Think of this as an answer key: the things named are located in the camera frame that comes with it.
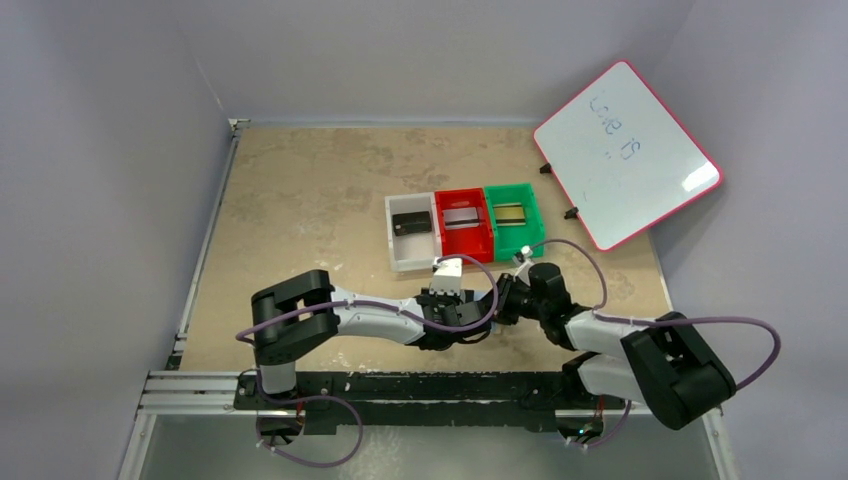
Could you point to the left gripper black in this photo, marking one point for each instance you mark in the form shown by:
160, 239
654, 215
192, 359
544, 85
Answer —
454, 313

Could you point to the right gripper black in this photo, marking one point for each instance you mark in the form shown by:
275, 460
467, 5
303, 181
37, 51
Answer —
506, 300

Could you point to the green plastic bin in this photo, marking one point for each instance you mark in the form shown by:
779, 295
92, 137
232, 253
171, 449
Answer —
509, 240

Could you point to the silver credit card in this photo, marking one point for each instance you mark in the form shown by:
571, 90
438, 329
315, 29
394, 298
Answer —
461, 218

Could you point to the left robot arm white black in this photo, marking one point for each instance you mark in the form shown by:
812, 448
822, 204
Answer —
294, 317

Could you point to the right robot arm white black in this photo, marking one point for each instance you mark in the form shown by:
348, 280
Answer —
662, 363

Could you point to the gold credit card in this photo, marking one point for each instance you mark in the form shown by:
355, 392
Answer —
509, 215

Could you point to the black credit card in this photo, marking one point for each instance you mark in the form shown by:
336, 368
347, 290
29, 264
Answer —
411, 223

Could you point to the white plastic bin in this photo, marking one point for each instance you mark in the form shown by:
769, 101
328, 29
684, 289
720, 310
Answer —
412, 252

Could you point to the red plastic bin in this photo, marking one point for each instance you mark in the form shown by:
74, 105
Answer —
476, 242

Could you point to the pink framed whiteboard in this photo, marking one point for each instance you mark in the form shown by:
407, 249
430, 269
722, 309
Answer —
622, 158

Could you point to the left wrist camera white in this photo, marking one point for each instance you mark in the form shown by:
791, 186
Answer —
447, 277

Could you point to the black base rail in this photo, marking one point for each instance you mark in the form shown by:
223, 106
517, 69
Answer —
535, 401

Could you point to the aluminium table frame rail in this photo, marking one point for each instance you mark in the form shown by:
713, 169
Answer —
172, 391

